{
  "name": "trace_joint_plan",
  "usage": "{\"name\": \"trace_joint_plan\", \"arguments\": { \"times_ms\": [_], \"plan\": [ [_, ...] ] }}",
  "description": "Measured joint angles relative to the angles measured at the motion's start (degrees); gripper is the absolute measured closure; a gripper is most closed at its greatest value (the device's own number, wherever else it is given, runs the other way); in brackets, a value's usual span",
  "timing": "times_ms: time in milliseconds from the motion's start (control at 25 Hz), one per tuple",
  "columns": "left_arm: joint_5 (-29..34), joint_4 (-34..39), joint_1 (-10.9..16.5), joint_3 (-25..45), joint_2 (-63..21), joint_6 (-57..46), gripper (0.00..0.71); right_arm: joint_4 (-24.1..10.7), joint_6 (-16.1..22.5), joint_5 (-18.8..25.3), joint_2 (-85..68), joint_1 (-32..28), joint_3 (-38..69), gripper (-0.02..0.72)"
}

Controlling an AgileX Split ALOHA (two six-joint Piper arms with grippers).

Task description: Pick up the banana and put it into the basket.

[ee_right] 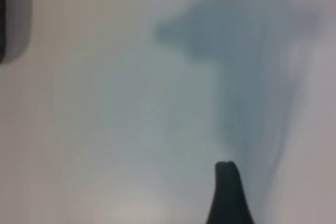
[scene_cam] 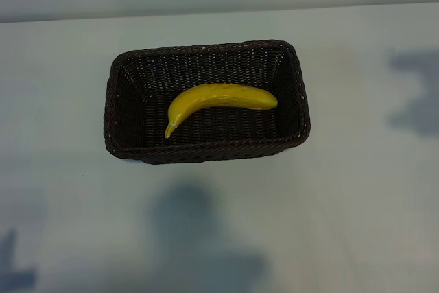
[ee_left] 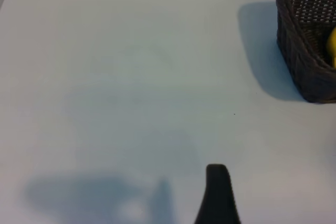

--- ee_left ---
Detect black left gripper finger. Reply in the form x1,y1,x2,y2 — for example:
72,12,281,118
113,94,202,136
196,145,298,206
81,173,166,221
193,163,241,224

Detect dark brown wicker basket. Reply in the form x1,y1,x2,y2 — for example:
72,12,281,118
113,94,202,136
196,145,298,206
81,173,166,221
272,0,336,103

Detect yellow banana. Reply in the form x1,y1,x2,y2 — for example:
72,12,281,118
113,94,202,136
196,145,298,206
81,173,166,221
326,26,336,68

